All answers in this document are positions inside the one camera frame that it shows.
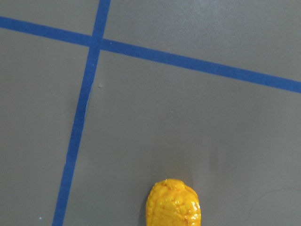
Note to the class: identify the yellow plastic corn cob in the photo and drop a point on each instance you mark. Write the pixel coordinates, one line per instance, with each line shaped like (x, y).
(172, 203)

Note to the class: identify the brown table mat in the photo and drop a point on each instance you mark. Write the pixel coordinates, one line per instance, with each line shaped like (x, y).
(100, 99)

